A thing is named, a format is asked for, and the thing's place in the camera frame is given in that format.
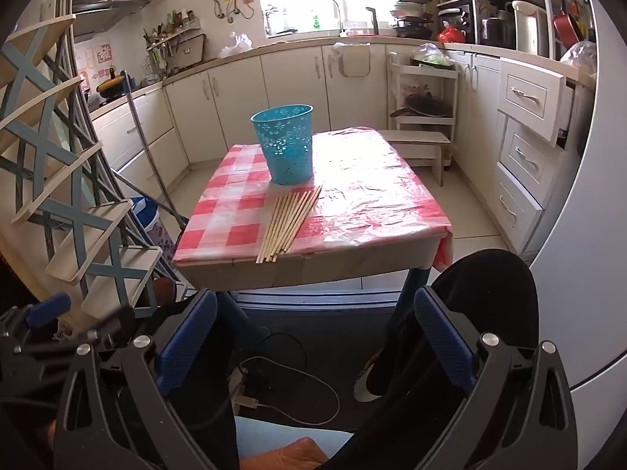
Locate clear plastic bag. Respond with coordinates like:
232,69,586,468
561,39,598,79

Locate white plastic bag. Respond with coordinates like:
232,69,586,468
218,32,253,60

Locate grey table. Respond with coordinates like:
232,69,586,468
179,237,439,324

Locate white shelf trolley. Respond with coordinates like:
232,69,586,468
387,51,458,187

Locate chrome faucet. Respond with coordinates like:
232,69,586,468
327,0,346,35

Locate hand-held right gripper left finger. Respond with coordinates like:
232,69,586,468
53,288,241,470

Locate white refrigerator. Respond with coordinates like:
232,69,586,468
526,0,627,417

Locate white power strip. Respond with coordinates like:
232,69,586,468
229,365,260,414

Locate wooden step stool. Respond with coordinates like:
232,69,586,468
377,130,451,187

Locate range hood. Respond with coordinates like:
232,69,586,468
71,0,152,40

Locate person's leg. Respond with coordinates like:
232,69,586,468
181,291,258,470
323,249,540,470

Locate white drawer unit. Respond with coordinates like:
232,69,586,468
492,56,581,255

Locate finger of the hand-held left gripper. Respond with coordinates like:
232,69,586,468
81,304,138,351
22,293,73,329

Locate red pot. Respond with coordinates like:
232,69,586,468
553,10,586,47

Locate black wok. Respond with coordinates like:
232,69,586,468
389,93,451,118

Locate white shoe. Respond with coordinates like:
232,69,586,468
353,347,388,402

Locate light blue cloth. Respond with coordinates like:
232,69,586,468
234,415,353,470

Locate stack of dishes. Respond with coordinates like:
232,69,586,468
389,0,434,39

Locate plastic bag of greens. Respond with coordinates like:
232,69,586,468
410,43,456,68

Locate cream base kitchen cabinets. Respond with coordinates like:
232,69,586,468
91,42,505,201

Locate teal perforated bucket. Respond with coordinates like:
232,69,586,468
251,104,314,186

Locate person's right leg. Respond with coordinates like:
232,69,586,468
323,249,540,470

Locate person's left leg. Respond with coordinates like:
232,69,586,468
181,291,258,470

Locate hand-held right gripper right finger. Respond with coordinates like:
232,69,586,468
414,285,579,470

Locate wall utensil rack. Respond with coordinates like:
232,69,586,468
142,10,201,67

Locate white cable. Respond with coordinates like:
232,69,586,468
245,356,341,426

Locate red white checked tablecloth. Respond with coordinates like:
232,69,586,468
172,127,456,272

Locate white hanging bin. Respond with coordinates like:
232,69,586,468
333,42,371,78

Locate row of wooden chopsticks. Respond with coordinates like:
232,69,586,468
256,185,324,264

